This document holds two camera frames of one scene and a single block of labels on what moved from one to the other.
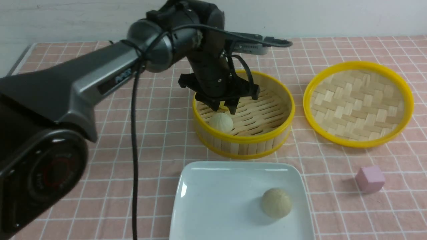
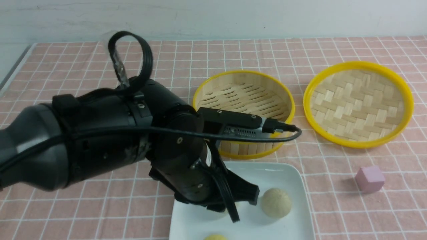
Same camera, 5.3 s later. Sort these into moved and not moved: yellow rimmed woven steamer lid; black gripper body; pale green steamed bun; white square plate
Moved: black gripper body
Not moved: white square plate; yellow rimmed woven steamer lid; pale green steamed bun
